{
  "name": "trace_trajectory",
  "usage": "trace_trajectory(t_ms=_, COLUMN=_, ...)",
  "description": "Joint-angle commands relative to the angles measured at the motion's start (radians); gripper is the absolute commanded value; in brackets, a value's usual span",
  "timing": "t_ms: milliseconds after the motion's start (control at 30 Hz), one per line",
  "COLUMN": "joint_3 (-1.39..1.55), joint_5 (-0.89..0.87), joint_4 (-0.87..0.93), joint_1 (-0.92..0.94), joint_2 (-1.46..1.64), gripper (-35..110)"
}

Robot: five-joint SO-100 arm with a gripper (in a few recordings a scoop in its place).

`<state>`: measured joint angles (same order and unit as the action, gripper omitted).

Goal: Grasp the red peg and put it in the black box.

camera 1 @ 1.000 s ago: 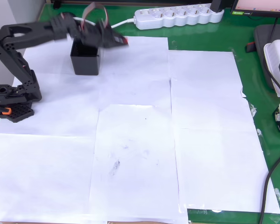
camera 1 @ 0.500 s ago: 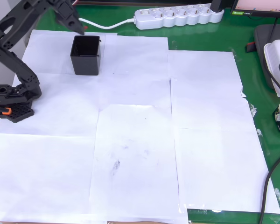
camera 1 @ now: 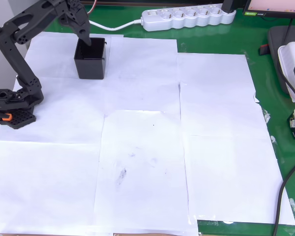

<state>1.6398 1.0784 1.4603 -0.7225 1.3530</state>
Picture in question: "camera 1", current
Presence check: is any black square container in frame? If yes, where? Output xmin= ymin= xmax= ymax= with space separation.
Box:
xmin=73 ymin=37 xmax=108 ymax=80

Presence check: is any white multi-socket power strip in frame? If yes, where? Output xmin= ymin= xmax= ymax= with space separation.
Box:
xmin=141 ymin=3 xmax=237 ymax=32

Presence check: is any orange black table clamp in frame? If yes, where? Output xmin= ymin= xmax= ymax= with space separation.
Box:
xmin=0 ymin=109 xmax=13 ymax=122

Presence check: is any black power plug adapter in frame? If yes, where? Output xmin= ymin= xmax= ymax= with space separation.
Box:
xmin=222 ymin=0 xmax=237 ymax=13

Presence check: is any red black USB stick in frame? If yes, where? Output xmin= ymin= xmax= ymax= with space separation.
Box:
xmin=258 ymin=43 xmax=270 ymax=56

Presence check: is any dark grey pad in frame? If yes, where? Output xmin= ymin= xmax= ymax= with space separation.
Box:
xmin=267 ymin=25 xmax=295 ymax=96

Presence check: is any black computer monitor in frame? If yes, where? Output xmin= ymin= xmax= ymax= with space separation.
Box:
xmin=243 ymin=0 xmax=295 ymax=19

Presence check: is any white foam food container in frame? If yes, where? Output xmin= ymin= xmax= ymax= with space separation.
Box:
xmin=277 ymin=41 xmax=295 ymax=103

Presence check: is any red white servo wire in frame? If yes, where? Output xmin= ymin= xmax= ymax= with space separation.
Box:
xmin=83 ymin=0 xmax=99 ymax=16

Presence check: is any white power strip cable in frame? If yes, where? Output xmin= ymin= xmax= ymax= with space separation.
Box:
xmin=88 ymin=18 xmax=145 ymax=31

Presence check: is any thin black monitor cable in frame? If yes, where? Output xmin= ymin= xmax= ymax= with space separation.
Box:
xmin=283 ymin=18 xmax=295 ymax=49

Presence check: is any thin black camera cable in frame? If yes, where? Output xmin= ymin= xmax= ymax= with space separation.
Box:
xmin=276 ymin=56 xmax=295 ymax=99

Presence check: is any thick black cable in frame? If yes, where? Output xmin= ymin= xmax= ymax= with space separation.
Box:
xmin=272 ymin=157 xmax=295 ymax=236

